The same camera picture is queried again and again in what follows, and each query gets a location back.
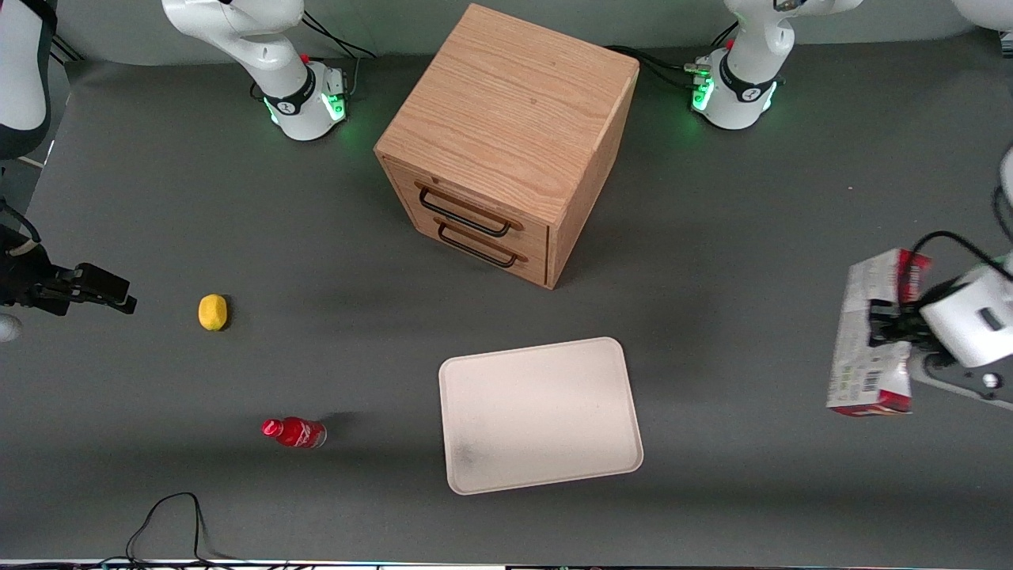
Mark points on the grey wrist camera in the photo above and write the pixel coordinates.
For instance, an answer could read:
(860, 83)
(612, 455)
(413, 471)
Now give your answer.
(961, 381)
(6, 327)

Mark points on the yellow lemon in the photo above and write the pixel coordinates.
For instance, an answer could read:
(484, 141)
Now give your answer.
(212, 312)

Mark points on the beige rectangular tray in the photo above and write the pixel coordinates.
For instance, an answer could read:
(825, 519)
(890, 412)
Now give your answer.
(538, 416)

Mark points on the red cola bottle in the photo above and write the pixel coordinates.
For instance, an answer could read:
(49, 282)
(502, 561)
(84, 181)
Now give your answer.
(297, 432)

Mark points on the dark grey table mat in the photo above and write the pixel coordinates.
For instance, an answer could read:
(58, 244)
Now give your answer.
(712, 237)

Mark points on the wooden drawer front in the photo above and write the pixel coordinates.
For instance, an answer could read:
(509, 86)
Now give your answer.
(532, 267)
(538, 233)

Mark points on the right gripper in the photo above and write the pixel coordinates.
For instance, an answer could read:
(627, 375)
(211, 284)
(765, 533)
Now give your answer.
(24, 283)

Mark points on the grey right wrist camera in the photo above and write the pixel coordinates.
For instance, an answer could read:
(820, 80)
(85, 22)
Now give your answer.
(6, 327)

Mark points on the wooden drawer cabinet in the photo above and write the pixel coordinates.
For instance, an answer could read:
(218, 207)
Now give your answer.
(506, 111)

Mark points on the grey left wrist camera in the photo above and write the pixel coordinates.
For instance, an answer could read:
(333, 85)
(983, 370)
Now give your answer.
(961, 381)

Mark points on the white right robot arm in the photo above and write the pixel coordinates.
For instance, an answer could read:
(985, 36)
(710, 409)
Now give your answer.
(237, 32)

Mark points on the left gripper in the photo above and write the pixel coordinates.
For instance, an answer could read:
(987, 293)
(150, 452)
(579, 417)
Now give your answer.
(901, 324)

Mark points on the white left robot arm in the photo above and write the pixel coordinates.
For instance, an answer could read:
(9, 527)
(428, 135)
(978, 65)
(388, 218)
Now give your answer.
(752, 55)

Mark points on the red cookie box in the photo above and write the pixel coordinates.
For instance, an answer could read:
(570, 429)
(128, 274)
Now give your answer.
(859, 360)

